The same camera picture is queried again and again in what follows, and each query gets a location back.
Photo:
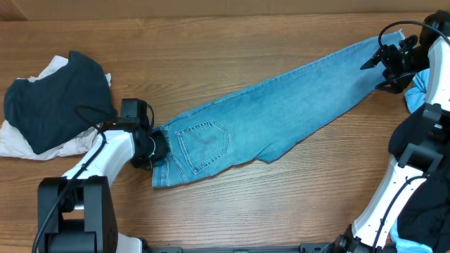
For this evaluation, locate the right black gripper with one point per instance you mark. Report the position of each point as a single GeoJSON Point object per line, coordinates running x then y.
{"type": "Point", "coordinates": [387, 56]}

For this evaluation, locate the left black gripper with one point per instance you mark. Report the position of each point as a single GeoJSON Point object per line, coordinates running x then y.
{"type": "Point", "coordinates": [162, 147]}

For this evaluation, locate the light blue denim jeans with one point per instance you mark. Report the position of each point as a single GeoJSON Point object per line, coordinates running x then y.
{"type": "Point", "coordinates": [264, 121]}

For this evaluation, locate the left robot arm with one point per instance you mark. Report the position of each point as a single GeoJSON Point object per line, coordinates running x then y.
{"type": "Point", "coordinates": [75, 211]}

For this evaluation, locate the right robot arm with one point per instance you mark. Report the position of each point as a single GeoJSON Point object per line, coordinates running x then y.
{"type": "Point", "coordinates": [368, 233]}

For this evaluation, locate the light blue shirt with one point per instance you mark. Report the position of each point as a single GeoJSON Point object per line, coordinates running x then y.
{"type": "Point", "coordinates": [414, 98]}

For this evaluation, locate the dark navy folded shirt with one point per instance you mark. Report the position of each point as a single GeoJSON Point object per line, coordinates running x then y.
{"type": "Point", "coordinates": [53, 110]}

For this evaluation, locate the white crumpled cloth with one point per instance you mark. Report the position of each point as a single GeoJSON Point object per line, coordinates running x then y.
{"type": "Point", "coordinates": [13, 144]}

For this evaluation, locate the black garment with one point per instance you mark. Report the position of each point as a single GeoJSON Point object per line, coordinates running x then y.
{"type": "Point", "coordinates": [425, 196]}

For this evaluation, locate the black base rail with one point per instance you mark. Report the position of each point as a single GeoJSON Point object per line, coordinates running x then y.
{"type": "Point", "coordinates": [302, 248]}

